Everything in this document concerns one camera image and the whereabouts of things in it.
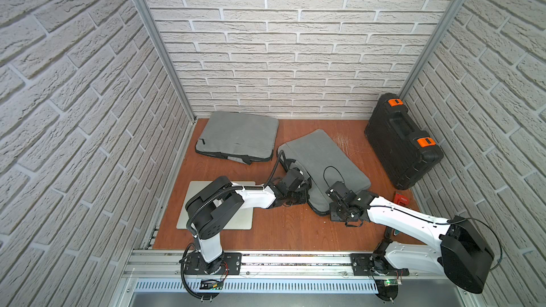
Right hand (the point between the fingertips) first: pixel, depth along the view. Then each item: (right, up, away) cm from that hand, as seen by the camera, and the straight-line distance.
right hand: (337, 214), depth 84 cm
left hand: (-9, +7, +3) cm, 12 cm away
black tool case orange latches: (+26, +28, -1) cm, 38 cm away
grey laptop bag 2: (-2, +19, +13) cm, 23 cm away
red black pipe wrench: (+28, +5, +4) cm, 29 cm away
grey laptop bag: (-42, +32, +24) cm, 58 cm away
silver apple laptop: (-39, -2, -1) cm, 39 cm away
